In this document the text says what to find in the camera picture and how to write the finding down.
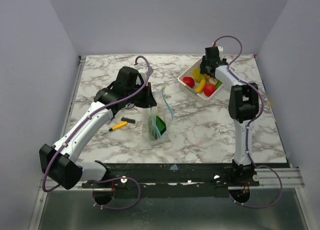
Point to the clear zip top bag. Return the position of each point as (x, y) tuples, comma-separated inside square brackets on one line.
[(163, 110)]

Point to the toy bok choy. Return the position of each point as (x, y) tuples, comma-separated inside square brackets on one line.
[(156, 127)]

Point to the yellow toy banana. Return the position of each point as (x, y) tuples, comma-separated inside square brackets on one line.
[(201, 85)]

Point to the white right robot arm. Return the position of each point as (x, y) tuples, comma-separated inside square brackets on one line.
[(243, 107)]

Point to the yellow toy starfruit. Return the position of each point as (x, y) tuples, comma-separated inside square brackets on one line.
[(197, 74)]

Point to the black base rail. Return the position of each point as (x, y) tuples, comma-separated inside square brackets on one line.
[(160, 180)]

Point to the red toy tomato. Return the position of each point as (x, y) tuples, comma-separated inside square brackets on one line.
[(209, 89)]

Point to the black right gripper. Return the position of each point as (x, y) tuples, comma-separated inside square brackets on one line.
[(207, 65)]

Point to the white perforated plastic basket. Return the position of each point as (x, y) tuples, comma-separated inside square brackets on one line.
[(201, 98)]

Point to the green toy pepper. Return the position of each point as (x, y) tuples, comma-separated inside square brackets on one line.
[(218, 84)]

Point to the toy garlic bulb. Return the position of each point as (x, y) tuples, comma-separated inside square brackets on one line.
[(212, 81)]

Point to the black yellow brush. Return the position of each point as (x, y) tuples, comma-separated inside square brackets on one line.
[(124, 122)]

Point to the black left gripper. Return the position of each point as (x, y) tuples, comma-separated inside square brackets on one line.
[(149, 100)]

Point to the red toy apple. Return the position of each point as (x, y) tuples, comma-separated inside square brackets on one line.
[(189, 81)]

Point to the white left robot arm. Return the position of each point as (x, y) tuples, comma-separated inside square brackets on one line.
[(60, 161)]

